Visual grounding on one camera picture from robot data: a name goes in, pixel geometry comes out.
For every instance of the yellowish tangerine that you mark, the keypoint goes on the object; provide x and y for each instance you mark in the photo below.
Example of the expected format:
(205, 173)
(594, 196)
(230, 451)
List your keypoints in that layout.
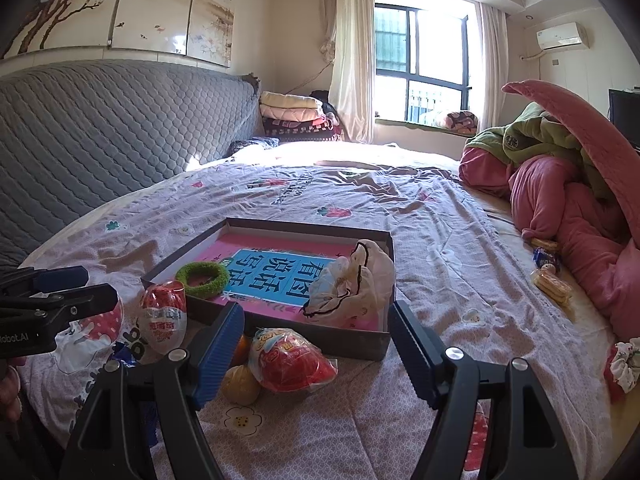
(240, 385)

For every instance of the white plush toy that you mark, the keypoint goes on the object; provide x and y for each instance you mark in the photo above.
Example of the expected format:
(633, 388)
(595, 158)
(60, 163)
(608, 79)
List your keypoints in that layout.
(360, 285)

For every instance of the black television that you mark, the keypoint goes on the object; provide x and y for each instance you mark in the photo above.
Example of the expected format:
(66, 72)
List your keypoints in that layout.
(625, 115)

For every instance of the yellow snack packet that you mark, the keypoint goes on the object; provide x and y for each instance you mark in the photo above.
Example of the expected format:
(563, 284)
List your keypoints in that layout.
(545, 244)

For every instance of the dark shallow cardboard box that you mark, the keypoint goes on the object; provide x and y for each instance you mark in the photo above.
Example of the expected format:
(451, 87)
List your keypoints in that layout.
(320, 334)

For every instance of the dark cloth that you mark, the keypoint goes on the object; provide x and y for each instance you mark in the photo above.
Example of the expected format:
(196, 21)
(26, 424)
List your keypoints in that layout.
(322, 100)

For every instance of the blue snack packet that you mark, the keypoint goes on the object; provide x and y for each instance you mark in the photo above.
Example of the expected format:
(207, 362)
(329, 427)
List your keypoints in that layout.
(546, 260)

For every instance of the white scrunchie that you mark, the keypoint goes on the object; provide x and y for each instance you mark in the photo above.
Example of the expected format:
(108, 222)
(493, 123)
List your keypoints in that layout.
(629, 365)

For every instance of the green fleece blanket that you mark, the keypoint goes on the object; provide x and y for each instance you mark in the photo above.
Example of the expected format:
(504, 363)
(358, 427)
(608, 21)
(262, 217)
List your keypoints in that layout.
(540, 135)

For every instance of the blue cookie packet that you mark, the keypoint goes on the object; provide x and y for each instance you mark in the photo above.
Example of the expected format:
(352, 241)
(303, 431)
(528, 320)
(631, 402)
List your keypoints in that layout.
(122, 355)

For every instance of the cream folded blanket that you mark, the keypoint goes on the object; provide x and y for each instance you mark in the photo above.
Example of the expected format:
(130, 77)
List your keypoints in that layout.
(287, 99)

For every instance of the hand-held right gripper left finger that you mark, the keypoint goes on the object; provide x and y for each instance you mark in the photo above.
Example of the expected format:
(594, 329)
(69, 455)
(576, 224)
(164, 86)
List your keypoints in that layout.
(220, 355)

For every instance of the pink folded blanket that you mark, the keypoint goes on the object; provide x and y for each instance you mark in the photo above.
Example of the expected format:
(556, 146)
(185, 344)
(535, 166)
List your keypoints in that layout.
(290, 112)

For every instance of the blossom wall painting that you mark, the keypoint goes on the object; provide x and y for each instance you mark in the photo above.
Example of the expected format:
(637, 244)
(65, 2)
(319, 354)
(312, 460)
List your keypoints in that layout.
(150, 5)

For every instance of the cream curtain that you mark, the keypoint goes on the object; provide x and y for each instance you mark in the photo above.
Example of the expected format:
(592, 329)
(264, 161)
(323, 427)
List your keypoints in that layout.
(492, 60)
(350, 60)

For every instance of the grey quilted headboard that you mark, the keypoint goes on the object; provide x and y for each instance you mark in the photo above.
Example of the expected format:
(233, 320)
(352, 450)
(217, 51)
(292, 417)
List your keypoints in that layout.
(100, 130)

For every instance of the orange tangerine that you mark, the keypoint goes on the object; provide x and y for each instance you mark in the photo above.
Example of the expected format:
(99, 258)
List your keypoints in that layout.
(243, 350)

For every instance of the patterned blanket on sill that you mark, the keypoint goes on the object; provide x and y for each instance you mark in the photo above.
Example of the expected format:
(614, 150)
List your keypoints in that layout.
(457, 121)

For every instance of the maroon patterned folded blanket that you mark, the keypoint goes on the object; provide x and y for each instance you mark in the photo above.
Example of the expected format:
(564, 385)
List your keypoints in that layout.
(305, 129)

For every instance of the red cloth item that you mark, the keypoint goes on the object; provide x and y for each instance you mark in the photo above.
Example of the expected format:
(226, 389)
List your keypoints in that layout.
(611, 375)

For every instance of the white air conditioner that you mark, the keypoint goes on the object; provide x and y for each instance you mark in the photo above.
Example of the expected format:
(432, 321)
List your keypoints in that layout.
(562, 36)

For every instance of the person's left hand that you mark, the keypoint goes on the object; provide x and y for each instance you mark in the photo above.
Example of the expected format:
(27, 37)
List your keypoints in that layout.
(9, 392)

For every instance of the dark framed window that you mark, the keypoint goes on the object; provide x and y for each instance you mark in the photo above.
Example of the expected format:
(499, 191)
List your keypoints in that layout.
(435, 60)

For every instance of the clear biscuit packet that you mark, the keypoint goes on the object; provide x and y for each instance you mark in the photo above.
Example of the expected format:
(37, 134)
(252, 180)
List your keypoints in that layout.
(552, 286)

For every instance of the red toy egg packet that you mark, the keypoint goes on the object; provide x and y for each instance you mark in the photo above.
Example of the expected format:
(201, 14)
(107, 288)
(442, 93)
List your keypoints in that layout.
(160, 320)
(285, 360)

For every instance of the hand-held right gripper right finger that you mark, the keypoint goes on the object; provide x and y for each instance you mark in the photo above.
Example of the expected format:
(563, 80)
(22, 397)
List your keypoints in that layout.
(407, 340)

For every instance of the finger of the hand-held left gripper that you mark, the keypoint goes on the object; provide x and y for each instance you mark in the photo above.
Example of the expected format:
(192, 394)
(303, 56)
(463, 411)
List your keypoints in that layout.
(80, 300)
(60, 277)

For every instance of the pink and blue book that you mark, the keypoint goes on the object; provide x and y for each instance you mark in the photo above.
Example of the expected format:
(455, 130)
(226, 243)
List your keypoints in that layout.
(250, 244)

